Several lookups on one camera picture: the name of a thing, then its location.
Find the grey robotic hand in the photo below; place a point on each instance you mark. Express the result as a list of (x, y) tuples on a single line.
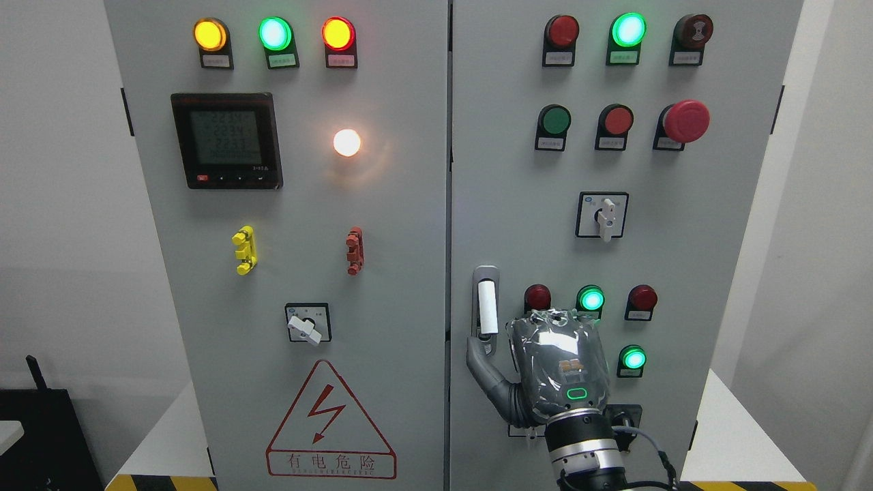
[(562, 367)]

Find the silver door handle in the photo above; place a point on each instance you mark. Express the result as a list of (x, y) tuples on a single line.
[(485, 319)]

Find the robot arm silver white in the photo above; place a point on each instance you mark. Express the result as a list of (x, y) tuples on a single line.
[(583, 452)]

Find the grey right cabinet door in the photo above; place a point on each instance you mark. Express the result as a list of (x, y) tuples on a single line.
[(516, 207)]

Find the grey cabinet door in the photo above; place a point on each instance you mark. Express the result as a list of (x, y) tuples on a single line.
[(516, 207), (387, 323)]

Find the grey left cabinet door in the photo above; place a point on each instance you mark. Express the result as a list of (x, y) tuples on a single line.
[(387, 323)]

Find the green lit indicator lower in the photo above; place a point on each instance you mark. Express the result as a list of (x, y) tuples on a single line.
[(631, 361)]

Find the red indicator light middle left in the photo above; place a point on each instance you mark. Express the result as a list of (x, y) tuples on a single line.
[(537, 298)]

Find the red indicator light middle right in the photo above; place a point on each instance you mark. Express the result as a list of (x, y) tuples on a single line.
[(641, 303)]

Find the white platform with hazard stripes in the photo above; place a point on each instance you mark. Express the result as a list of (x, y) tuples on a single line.
[(730, 451)]

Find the red terminal connector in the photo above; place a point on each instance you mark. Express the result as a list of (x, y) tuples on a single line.
[(355, 253)]

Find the green push button upper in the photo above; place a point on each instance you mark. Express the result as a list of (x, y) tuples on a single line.
[(553, 123)]

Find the red electric hazard warning sticker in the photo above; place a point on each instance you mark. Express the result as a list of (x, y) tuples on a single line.
[(327, 433)]

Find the red push button upper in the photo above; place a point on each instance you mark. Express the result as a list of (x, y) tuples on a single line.
[(613, 127)]

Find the red emergency stop button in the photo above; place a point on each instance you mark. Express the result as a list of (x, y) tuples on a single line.
[(681, 123)]

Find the white lit indicator light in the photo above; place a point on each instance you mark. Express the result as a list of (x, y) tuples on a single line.
[(347, 142)]

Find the red indicator light top right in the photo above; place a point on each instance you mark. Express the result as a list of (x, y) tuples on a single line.
[(559, 41)]

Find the green lit indicator top right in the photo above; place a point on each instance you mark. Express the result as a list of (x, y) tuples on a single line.
[(625, 37)]

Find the yellow terminal connector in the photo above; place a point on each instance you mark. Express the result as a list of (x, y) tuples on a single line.
[(245, 253)]

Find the dark red buzzer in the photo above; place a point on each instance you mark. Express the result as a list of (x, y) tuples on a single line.
[(689, 39)]

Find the red lit indicator light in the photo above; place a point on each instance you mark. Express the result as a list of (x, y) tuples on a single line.
[(340, 43)]

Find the black digital power meter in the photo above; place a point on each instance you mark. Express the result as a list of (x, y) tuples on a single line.
[(228, 141)]

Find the green indicator light top left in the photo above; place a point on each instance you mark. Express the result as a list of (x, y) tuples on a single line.
[(279, 43)]

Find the yellow indicator light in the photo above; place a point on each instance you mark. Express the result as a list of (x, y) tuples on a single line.
[(213, 40)]

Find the black box with antenna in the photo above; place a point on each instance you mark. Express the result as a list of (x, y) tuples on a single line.
[(52, 454)]

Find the white rotary switch lower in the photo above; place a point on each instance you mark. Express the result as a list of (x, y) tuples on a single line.
[(528, 434)]

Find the white rotary switch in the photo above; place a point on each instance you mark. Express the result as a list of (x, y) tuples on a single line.
[(528, 434), (602, 215)]

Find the black rotary selector switch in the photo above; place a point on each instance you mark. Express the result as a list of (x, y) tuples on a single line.
[(629, 415)]

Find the white rotary switch upper right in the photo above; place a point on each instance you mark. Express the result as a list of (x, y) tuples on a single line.
[(602, 215)]

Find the white rotary switch left door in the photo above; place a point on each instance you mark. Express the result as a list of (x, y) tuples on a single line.
[(308, 323)]

